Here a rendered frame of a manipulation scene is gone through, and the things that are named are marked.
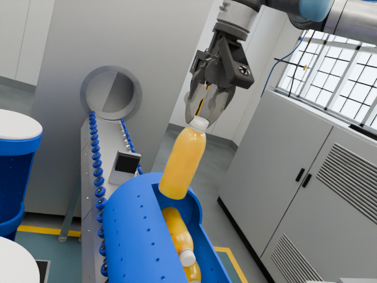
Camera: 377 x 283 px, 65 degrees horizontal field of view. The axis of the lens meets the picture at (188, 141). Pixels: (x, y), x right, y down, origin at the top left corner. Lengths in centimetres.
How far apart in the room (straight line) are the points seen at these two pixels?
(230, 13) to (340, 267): 199
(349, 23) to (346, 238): 178
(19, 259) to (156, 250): 32
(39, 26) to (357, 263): 474
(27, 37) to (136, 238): 466
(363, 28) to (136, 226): 63
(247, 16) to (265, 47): 523
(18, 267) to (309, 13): 77
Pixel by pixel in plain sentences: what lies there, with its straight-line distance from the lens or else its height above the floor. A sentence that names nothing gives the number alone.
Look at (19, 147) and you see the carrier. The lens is 132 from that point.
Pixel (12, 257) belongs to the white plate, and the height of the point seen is 104.
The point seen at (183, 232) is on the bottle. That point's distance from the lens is 83.
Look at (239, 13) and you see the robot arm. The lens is 62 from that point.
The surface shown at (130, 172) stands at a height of 100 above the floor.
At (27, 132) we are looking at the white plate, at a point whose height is 104.
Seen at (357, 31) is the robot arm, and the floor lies 173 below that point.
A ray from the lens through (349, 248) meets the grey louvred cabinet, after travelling 231.
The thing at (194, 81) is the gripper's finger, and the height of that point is 152.
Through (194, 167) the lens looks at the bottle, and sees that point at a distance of 65.
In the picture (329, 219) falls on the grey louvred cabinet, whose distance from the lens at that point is 241.
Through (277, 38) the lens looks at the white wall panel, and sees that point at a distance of 595.
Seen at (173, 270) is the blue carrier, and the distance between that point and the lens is 58.
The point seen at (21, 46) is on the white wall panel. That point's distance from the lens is 519.
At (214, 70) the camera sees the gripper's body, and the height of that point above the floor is 156.
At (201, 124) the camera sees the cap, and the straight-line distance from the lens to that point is 63.
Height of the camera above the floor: 159
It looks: 17 degrees down
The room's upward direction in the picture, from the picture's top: 22 degrees clockwise
